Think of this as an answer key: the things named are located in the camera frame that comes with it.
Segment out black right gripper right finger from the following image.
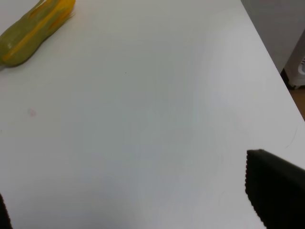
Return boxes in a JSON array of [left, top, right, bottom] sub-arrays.
[[245, 149, 305, 229]]

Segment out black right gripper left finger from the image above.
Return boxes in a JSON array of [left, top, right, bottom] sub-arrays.
[[0, 194, 12, 229]]

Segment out green yellow toy corn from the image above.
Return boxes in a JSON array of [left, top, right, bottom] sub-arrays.
[[0, 0, 76, 67]]

